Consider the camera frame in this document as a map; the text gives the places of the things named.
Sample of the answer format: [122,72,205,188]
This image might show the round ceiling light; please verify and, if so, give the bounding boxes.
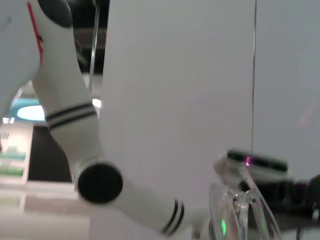
[9,96,103,122]

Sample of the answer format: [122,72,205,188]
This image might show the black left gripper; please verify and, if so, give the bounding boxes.
[259,174,320,221]

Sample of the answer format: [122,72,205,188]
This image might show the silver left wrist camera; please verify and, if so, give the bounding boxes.
[213,149,290,186]

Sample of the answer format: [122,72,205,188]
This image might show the clear frame glasses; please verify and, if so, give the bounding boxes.
[208,159,284,240]

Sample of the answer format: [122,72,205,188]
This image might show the green white poster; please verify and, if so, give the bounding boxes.
[0,124,34,185]

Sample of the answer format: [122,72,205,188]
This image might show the white robot torso red line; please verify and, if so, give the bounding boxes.
[0,0,46,119]

